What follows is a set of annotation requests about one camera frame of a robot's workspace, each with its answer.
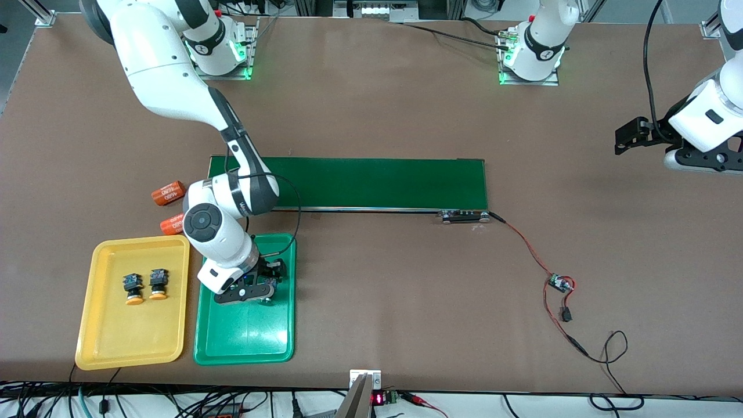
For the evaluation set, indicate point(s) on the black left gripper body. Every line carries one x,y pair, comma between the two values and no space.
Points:
660,133

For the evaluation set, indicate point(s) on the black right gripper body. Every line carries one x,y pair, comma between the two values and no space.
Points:
268,268

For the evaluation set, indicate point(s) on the orange cylindrical battery cell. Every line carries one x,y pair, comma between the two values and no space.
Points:
168,193
172,224

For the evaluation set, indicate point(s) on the yellow mushroom push button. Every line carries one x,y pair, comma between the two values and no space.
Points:
133,285
158,281

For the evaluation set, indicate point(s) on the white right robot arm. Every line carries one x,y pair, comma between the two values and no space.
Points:
220,232

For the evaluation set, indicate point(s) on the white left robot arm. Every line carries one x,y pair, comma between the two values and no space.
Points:
711,116

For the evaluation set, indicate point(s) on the green plastic tray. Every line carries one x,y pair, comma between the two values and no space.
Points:
246,331

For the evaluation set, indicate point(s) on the green conveyor belt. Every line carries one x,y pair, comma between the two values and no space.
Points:
377,183

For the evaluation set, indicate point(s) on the small green circuit board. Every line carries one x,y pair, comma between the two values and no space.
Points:
560,283

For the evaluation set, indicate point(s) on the orange box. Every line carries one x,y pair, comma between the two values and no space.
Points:
220,414

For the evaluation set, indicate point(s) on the yellow plastic tray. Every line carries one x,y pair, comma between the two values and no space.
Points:
133,337

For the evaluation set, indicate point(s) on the red digit display module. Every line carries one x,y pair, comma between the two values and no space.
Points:
378,399

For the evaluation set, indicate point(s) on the small black connector plug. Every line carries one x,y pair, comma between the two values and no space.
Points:
566,315

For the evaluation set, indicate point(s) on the red alligator clip lead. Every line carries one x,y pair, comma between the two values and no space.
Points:
415,399

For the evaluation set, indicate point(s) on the white box with lights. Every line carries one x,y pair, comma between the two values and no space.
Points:
377,10

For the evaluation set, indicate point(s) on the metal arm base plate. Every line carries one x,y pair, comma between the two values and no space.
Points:
253,52
551,83

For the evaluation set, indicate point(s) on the aluminium frame profile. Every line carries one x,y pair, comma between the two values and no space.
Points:
709,29
43,14

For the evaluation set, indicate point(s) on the silver metal bracket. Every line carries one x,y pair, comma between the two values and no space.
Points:
355,376

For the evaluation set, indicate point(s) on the grey camera support bar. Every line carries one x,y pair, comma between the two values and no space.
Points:
357,403

